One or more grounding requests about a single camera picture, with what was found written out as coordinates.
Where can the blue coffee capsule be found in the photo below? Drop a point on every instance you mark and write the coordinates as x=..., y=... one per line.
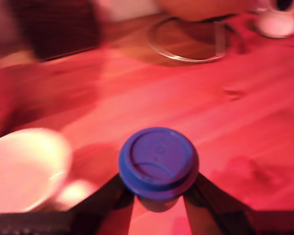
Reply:
x=159, y=156

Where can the clear coffee bean jar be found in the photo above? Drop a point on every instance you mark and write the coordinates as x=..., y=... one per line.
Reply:
x=58, y=29

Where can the floral print white mug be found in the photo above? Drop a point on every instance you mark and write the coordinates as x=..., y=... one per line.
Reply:
x=22, y=166

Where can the small white round camera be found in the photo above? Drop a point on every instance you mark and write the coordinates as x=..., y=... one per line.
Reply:
x=274, y=24

